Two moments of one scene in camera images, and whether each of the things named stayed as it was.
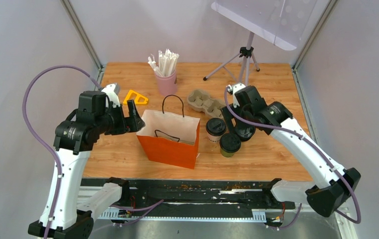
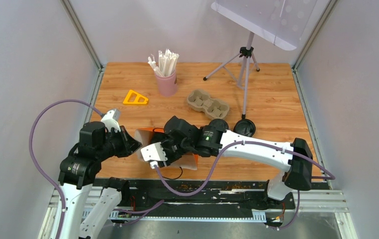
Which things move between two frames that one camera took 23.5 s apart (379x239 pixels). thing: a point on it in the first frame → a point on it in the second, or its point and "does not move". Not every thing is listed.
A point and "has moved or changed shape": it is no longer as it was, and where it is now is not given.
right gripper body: [243, 113] → [174, 151]
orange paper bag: [168, 138] has moved or changed shape
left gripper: [133, 123] → [130, 145]
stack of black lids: [243, 131] does not move
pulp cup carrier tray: [199, 100] does not move
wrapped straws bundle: [167, 63] does not move
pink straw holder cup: [166, 84] does not move
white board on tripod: [282, 22] does not move
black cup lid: [215, 126] does not move
